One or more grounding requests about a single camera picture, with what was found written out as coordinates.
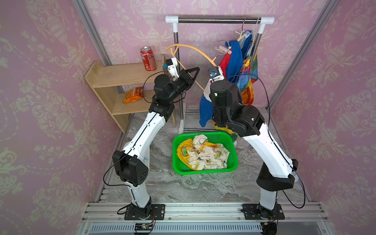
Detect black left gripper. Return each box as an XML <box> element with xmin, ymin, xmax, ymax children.
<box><xmin>166</xmin><ymin>68</ymin><xmax>200</xmax><ymax>104</ymax></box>

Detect pink clothespin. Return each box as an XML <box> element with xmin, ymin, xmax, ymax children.
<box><xmin>214</xmin><ymin>46</ymin><xmax>232</xmax><ymax>55</ymax></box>

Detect blue red white jacket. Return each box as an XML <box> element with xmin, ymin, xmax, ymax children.
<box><xmin>199</xmin><ymin>40</ymin><xmax>243</xmax><ymax>127</ymax></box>

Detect yellow white dinosaur jacket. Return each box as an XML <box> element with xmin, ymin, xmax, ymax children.
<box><xmin>177</xmin><ymin>134</ymin><xmax>230</xmax><ymax>171</ymax></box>

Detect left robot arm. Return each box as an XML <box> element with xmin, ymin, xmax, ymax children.
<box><xmin>112</xmin><ymin>67</ymin><xmax>200</xmax><ymax>220</ymax></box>

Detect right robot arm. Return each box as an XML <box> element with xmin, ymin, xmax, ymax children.
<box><xmin>207</xmin><ymin>79</ymin><xmax>299</xmax><ymax>220</ymax></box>

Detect red soda can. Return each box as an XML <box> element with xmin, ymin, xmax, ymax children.
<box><xmin>140</xmin><ymin>47</ymin><xmax>157</xmax><ymax>71</ymax></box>

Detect rainbow striped jacket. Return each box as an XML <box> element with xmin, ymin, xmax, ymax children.
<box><xmin>210</xmin><ymin>35</ymin><xmax>264</xmax><ymax>139</ymax></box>

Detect steel clothes rack white joints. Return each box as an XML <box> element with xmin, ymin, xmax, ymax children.
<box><xmin>165</xmin><ymin>15</ymin><xmax>275</xmax><ymax>134</ymax></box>

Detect white clothespin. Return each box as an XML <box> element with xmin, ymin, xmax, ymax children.
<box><xmin>235</xmin><ymin>31</ymin><xmax>246</xmax><ymax>42</ymax></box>

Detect orange snack bag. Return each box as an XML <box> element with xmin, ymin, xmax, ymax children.
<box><xmin>123</xmin><ymin>87</ymin><xmax>144</xmax><ymax>104</ymax></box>

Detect green plastic basket tray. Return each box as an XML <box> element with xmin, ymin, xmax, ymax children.
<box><xmin>172</xmin><ymin>132</ymin><xmax>238</xmax><ymax>175</ymax></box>

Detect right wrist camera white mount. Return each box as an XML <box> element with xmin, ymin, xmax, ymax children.
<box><xmin>208</xmin><ymin>66</ymin><xmax>225</xmax><ymax>84</ymax></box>

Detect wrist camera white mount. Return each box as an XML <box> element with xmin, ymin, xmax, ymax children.
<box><xmin>208</xmin><ymin>66</ymin><xmax>225</xmax><ymax>84</ymax></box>
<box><xmin>163</xmin><ymin>57</ymin><xmax>179</xmax><ymax>81</ymax></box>

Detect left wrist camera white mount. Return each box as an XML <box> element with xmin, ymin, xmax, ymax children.
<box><xmin>163</xmin><ymin>57</ymin><xmax>179</xmax><ymax>81</ymax></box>

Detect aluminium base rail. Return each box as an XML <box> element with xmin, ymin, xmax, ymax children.
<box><xmin>77</xmin><ymin>202</ymin><xmax>335</xmax><ymax>235</ymax></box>

